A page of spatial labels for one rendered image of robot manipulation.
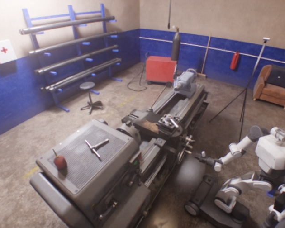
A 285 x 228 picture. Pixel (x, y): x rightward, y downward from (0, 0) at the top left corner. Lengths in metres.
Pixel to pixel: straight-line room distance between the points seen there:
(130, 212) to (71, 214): 0.58
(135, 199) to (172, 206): 0.97
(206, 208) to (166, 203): 0.51
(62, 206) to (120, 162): 0.41
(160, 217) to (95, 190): 1.41
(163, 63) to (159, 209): 3.56
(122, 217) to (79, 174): 0.57
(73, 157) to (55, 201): 0.27
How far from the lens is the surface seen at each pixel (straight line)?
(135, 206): 1.45
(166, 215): 2.28
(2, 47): 3.70
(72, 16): 4.31
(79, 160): 1.07
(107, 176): 1.01
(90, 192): 0.97
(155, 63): 4.55
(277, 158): 1.40
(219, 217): 2.26
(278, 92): 5.05
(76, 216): 1.01
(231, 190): 1.88
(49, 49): 3.74
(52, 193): 1.07
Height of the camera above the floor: 2.15
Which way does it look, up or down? 37 degrees down
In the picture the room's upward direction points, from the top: straight up
